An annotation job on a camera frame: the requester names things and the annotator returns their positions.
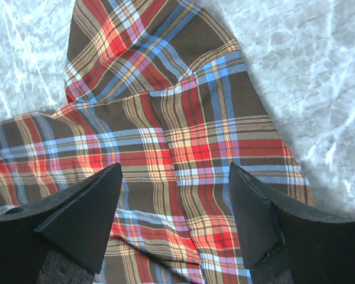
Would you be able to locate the red brown plaid shirt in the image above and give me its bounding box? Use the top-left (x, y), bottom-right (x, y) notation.
top-left (0, 1), bottom-right (314, 283)

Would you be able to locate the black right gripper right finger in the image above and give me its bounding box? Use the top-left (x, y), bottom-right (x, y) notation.
top-left (229, 164), bottom-right (355, 283)

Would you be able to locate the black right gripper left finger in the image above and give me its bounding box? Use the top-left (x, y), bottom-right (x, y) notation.
top-left (0, 163), bottom-right (122, 283)

